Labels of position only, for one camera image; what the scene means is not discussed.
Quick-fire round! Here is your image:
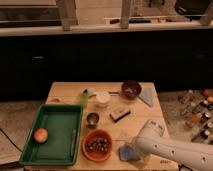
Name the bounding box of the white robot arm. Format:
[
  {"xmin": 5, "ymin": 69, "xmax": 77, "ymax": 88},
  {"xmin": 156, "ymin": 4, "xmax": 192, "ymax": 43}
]
[{"xmin": 119, "ymin": 120, "xmax": 213, "ymax": 171}]

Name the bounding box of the small metal cup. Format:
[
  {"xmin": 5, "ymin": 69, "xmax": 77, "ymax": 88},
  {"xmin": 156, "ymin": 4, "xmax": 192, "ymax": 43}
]
[{"xmin": 87, "ymin": 113, "xmax": 99, "ymax": 129}]

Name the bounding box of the white paper cup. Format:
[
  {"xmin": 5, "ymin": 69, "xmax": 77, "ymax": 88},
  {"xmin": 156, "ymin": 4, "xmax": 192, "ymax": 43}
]
[{"xmin": 96, "ymin": 92, "xmax": 110, "ymax": 107}]

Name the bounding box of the orange bowl of beads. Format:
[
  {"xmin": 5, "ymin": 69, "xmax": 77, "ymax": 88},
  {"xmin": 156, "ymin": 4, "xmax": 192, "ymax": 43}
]
[{"xmin": 82, "ymin": 129, "xmax": 112, "ymax": 162}]

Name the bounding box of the wooden table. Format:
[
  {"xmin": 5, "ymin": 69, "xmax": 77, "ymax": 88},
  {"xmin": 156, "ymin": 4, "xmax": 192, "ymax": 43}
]
[{"xmin": 26, "ymin": 82, "xmax": 178, "ymax": 171}]

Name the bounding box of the green pen in tray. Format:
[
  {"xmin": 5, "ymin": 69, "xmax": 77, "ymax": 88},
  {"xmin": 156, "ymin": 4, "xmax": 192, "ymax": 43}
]
[{"xmin": 70, "ymin": 130, "xmax": 77, "ymax": 157}]

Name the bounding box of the grey blue cloth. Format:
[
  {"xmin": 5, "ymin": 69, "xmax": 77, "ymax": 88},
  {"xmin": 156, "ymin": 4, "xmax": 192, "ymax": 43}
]
[{"xmin": 139, "ymin": 88, "xmax": 154, "ymax": 107}]

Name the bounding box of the dark red bowl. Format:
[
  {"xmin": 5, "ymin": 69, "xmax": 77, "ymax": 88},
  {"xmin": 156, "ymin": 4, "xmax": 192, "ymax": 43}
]
[{"xmin": 121, "ymin": 80, "xmax": 142, "ymax": 100}]

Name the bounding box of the green plastic tray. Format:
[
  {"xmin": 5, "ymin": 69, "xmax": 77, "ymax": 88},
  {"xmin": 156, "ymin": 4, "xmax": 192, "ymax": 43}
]
[{"xmin": 19, "ymin": 104, "xmax": 83, "ymax": 166}]

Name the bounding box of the green plastic bottle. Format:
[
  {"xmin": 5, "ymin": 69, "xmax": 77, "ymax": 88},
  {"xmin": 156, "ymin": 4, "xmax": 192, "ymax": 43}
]
[{"xmin": 79, "ymin": 89, "xmax": 89, "ymax": 107}]

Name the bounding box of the red yellow apple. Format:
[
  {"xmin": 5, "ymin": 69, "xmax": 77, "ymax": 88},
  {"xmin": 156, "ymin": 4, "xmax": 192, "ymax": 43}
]
[{"xmin": 33, "ymin": 128, "xmax": 48, "ymax": 143}]

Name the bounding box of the black floor cable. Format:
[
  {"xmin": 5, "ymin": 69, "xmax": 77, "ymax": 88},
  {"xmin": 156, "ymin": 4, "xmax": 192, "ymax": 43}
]
[{"xmin": 0, "ymin": 128, "xmax": 24, "ymax": 154}]

